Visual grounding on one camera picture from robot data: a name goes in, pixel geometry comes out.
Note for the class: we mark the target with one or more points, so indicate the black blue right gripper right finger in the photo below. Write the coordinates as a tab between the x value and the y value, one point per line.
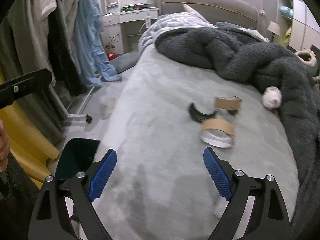
269	218

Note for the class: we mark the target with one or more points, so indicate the brown cardboard tape roll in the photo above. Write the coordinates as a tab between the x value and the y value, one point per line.
230	104

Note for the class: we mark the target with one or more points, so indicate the blue patterned quilt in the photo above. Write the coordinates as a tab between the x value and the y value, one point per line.
170	22

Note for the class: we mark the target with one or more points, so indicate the beige padded headboard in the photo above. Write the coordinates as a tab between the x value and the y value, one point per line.
231	11

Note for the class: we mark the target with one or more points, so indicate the black curved plastic piece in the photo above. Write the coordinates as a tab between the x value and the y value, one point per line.
198	116

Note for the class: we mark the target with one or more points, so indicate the dark grey fleece blanket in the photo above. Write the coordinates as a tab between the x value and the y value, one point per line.
235	55

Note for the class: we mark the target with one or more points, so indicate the black hanging garment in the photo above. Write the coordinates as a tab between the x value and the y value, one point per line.
61	29

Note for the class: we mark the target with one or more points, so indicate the yellow curtain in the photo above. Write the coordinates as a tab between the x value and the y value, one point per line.
28	145

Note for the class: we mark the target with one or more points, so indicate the white dressing table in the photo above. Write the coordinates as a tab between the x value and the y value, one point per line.
124	23

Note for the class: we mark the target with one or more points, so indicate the dark green trash bin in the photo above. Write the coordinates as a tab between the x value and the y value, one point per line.
77	156

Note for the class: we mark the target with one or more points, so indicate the white balled sock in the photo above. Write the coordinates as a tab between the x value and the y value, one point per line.
272	98

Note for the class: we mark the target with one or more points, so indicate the white brown tape roll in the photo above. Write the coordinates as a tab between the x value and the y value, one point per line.
218	133

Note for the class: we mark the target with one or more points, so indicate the red small box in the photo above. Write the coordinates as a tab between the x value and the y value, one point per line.
111	56

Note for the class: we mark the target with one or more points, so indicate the beige bedside lamp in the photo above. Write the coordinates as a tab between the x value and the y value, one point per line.
274	29

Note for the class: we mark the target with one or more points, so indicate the grey fluffy bed cover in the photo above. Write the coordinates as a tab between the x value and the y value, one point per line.
160	187

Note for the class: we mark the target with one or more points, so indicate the white clothes rack frame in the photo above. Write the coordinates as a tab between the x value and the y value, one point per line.
72	108

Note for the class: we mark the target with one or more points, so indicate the grey floor cushion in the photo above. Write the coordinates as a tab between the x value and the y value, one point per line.
125	61

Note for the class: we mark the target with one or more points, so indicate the light blue hanging robe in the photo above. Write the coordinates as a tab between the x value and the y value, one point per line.
92	59

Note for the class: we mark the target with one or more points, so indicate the person's left hand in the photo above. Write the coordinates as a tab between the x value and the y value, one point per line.
4	147

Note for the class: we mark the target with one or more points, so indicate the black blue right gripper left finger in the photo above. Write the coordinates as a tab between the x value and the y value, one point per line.
50	218

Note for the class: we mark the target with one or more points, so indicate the white wardrobe shelf unit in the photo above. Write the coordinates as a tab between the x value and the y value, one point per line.
298	27

